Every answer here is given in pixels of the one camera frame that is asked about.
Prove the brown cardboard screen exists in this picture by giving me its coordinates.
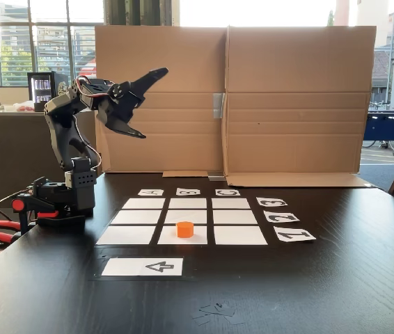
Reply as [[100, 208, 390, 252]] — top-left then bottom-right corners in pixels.
[[221, 24, 377, 189], [94, 24, 231, 179]]

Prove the dark counter cabinet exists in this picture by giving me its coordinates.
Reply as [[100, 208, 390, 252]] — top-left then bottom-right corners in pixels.
[[0, 109, 97, 209]]

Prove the paper sheet number 1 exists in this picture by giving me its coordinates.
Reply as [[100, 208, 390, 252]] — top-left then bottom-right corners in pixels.
[[272, 225, 317, 244]]

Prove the round orange token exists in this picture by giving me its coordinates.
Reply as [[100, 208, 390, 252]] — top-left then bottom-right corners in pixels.
[[175, 221, 194, 239]]

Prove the white nine-square grid sheet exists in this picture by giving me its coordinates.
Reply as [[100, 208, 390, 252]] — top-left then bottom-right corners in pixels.
[[94, 196, 269, 247]]

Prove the white arrow paper sheet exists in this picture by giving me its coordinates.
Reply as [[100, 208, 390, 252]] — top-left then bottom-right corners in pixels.
[[101, 257, 184, 278]]

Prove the black mini fridge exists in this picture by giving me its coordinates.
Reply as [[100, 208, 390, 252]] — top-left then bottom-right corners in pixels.
[[26, 71, 70, 113]]

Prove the white plastic bag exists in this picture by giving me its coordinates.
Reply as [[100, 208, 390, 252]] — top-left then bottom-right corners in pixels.
[[13, 100, 36, 112]]

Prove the paper sheet number 2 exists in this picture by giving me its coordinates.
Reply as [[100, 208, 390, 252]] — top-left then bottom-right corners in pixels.
[[262, 210, 301, 223]]

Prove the blue foosball table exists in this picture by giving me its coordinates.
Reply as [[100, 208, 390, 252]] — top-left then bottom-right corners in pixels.
[[363, 110, 394, 157]]

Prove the paper sheet number 3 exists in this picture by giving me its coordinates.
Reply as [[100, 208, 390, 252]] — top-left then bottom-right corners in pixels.
[[255, 197, 288, 208]]

